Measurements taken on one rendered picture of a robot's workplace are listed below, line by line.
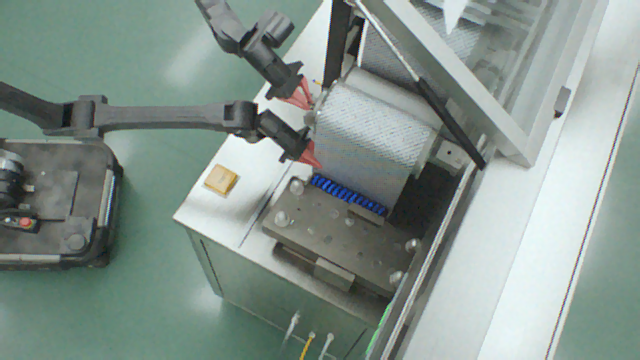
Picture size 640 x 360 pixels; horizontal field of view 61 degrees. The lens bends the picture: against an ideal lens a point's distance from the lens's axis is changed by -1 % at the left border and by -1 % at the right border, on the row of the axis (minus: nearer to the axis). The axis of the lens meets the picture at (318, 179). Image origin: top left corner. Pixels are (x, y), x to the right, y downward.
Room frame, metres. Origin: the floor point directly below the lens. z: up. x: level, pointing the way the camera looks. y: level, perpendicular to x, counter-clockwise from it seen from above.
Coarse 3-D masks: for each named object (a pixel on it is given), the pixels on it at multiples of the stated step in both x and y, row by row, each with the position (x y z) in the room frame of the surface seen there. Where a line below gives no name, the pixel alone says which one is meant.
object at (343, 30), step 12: (336, 0) 1.01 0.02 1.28; (336, 12) 1.01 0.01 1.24; (348, 12) 1.00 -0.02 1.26; (336, 24) 1.00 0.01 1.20; (348, 24) 1.00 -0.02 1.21; (360, 24) 1.13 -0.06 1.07; (336, 36) 1.00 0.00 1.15; (348, 36) 1.09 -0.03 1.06; (360, 36) 1.13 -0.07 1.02; (336, 48) 1.00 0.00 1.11; (348, 48) 1.14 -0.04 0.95; (336, 60) 1.00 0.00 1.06; (348, 60) 1.11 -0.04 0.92; (324, 72) 1.01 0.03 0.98; (336, 72) 1.00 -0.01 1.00; (324, 84) 1.01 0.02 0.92
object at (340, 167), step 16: (320, 144) 0.65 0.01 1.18; (320, 160) 0.65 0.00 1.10; (336, 160) 0.63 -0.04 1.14; (352, 160) 0.62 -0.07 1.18; (336, 176) 0.63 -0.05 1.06; (352, 176) 0.61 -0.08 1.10; (368, 176) 0.60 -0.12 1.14; (384, 176) 0.59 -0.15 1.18; (368, 192) 0.60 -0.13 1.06; (384, 192) 0.58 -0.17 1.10; (400, 192) 0.57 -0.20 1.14
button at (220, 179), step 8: (216, 168) 0.67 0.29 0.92; (224, 168) 0.67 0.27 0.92; (208, 176) 0.64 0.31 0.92; (216, 176) 0.64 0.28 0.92; (224, 176) 0.65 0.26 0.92; (232, 176) 0.65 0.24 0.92; (208, 184) 0.62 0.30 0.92; (216, 184) 0.62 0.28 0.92; (224, 184) 0.62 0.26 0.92; (224, 192) 0.60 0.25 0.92
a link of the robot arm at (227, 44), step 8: (200, 0) 0.83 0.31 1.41; (208, 0) 0.83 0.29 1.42; (216, 0) 0.83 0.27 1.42; (224, 0) 0.83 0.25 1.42; (200, 8) 0.82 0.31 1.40; (208, 8) 0.81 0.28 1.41; (216, 8) 0.81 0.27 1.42; (224, 8) 0.81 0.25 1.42; (208, 16) 0.79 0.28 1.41; (216, 16) 0.79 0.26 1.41; (224, 16) 0.80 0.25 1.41; (232, 16) 0.80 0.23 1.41; (208, 24) 0.80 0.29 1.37; (216, 24) 0.77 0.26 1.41; (216, 32) 0.76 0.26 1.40; (216, 40) 0.78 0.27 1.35; (224, 40) 0.75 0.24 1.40; (232, 40) 0.75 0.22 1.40; (224, 48) 0.75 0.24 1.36; (232, 48) 0.75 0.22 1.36
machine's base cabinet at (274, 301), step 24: (192, 240) 0.50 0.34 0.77; (216, 264) 0.48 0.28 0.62; (240, 264) 0.44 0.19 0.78; (216, 288) 0.49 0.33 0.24; (240, 288) 0.45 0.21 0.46; (264, 288) 0.42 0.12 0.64; (288, 288) 0.39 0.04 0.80; (264, 312) 0.42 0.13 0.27; (288, 312) 0.39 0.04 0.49; (312, 312) 0.36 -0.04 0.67; (336, 312) 0.34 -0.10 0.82; (336, 336) 0.33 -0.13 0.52; (360, 336) 0.31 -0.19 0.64
